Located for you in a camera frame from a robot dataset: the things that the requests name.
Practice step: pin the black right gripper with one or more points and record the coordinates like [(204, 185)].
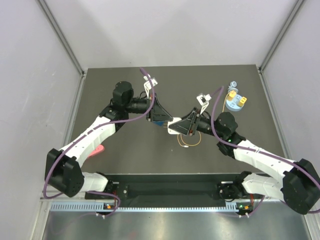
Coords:
[(183, 126)]

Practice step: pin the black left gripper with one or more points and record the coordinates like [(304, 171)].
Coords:
[(157, 113)]

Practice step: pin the blue cube power socket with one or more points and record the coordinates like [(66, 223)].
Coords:
[(159, 123)]

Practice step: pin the yellow charger with cable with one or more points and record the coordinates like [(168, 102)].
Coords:
[(186, 145)]

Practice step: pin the yellow plug adapter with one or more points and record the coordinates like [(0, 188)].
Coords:
[(242, 102)]

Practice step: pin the pink triangular power strip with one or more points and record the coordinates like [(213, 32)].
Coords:
[(99, 149)]

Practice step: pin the white square socket adapter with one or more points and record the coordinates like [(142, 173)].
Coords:
[(171, 126)]

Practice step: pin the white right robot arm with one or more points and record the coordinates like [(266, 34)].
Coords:
[(296, 183)]

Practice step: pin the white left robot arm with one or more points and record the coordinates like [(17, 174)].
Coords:
[(63, 170)]

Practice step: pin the round light blue power strip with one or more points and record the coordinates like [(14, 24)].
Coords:
[(234, 97)]

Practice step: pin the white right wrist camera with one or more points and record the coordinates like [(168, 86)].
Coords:
[(203, 100)]

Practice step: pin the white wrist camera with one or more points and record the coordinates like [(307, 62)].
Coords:
[(149, 82), (203, 100)]

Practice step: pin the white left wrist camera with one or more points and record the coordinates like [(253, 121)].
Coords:
[(149, 82)]

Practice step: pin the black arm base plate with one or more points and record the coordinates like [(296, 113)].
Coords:
[(131, 190)]

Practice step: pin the left aluminium frame post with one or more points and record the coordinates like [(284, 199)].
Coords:
[(60, 35)]

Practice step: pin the aluminium frame post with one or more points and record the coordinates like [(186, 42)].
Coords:
[(298, 4), (60, 35)]

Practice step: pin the right aluminium frame post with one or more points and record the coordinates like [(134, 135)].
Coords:
[(298, 4)]

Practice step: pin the grey slotted cable duct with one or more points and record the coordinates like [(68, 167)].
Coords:
[(63, 206)]

